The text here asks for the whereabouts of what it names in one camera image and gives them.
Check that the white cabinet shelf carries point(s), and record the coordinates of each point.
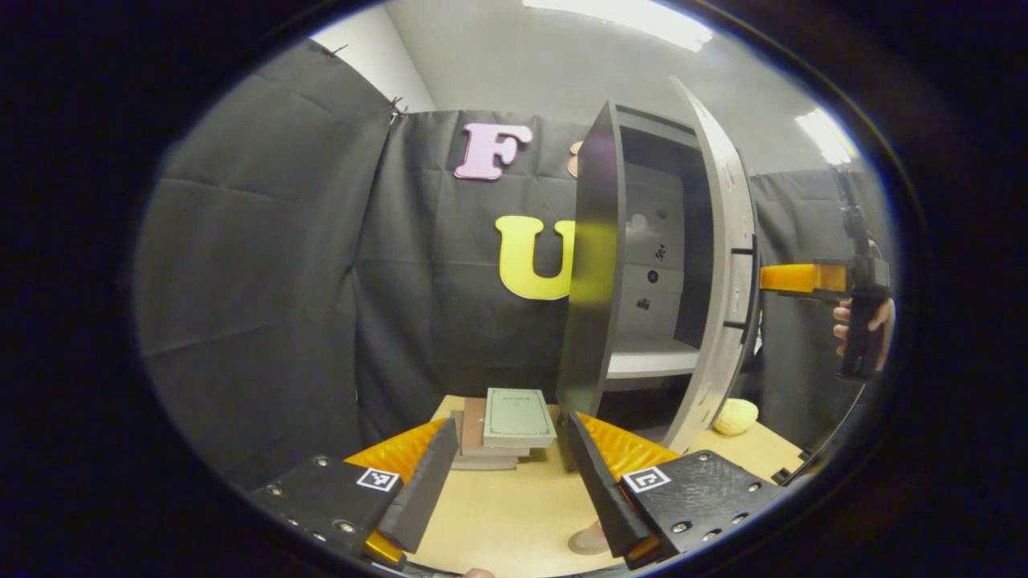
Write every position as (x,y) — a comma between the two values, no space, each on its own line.
(650,361)

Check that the long ceiling light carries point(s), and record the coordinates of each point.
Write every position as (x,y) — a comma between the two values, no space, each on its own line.
(827,136)
(626,20)

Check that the white cabinet door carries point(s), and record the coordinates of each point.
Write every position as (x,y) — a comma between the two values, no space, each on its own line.
(727,337)

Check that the brown book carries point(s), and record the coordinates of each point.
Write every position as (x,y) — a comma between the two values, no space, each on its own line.
(472,421)

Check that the black backdrop cloth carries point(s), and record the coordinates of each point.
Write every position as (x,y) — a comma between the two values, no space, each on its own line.
(265,281)

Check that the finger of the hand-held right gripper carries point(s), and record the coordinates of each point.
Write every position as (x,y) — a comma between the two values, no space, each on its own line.
(791,278)

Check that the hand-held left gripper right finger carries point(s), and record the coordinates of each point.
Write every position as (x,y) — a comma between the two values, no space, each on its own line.
(602,490)

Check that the yellow bumpy soft ball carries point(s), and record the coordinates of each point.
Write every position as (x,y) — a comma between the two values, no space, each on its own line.
(735,417)

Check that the dark grey cabinet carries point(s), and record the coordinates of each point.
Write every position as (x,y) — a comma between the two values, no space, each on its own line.
(590,321)

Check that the round brown coaster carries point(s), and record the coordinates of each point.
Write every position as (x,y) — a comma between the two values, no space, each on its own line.
(578,547)

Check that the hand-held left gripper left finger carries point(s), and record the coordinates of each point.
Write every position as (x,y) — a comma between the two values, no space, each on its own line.
(422,498)

